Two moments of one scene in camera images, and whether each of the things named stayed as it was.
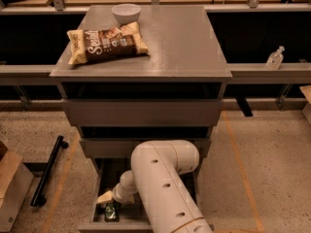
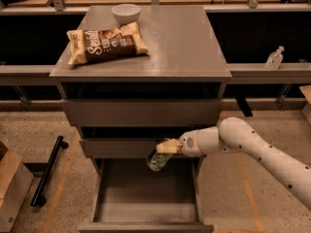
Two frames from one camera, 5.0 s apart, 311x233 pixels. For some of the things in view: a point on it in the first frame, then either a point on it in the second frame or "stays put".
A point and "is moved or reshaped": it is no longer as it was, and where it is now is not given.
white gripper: [118, 193] → [188, 143]
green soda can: [112, 211] is moved or reshaped
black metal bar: [39, 199] stays put
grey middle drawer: [122, 148] stays put
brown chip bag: [120, 41] stays put
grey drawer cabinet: [173, 92] stays put
